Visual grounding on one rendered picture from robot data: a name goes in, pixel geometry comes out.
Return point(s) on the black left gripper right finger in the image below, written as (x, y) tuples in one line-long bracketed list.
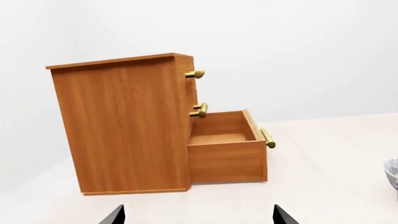
[(282, 217)]

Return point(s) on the brown wooden cabinet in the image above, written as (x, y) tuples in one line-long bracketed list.
[(124, 126)]

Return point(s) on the grey patterned bowl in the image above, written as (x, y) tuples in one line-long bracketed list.
[(391, 173)]

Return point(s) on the open wooden drawer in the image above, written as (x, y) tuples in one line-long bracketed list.
[(228, 154)]

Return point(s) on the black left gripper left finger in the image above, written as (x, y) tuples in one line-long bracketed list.
[(115, 217)]

